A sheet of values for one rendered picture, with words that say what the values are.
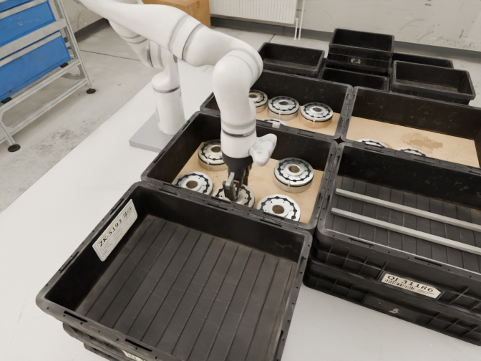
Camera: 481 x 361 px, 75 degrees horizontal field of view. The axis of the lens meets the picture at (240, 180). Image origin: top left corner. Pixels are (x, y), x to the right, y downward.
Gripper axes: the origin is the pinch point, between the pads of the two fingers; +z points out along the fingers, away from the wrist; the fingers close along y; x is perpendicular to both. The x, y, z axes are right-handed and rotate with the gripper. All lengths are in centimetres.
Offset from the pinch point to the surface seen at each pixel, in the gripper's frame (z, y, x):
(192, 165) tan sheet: 2.3, -6.1, -16.3
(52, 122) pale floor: 85, -86, -190
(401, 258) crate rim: -7.5, 11.0, 35.6
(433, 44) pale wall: 76, -325, 84
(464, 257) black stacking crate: 3, -2, 51
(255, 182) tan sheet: 2.4, -6.5, 2.2
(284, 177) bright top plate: -0.5, -7.8, 9.3
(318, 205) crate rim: -6.2, 3.1, 19.2
